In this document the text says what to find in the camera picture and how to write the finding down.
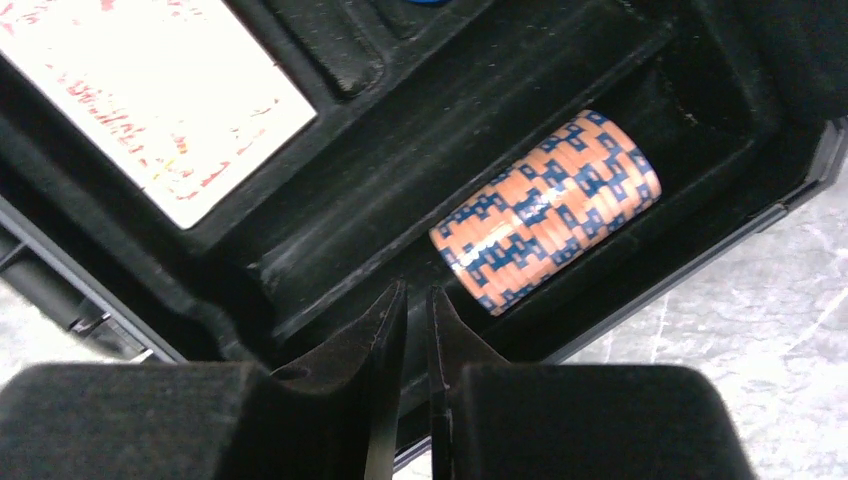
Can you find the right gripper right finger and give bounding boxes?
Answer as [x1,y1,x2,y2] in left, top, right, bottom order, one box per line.
[427,287,754,479]

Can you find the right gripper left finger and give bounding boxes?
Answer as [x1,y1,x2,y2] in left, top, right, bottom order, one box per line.
[1,282,407,479]

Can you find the orange blue chip stack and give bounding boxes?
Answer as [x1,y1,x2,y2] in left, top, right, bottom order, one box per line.
[429,110,662,316]

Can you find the black poker set case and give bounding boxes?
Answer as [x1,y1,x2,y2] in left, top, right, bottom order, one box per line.
[0,0,848,472]

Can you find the red playing card deck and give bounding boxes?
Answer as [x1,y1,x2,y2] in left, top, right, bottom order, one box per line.
[1,1,317,229]

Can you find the blue big blind button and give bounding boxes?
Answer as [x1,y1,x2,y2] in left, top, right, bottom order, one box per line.
[407,0,450,6]

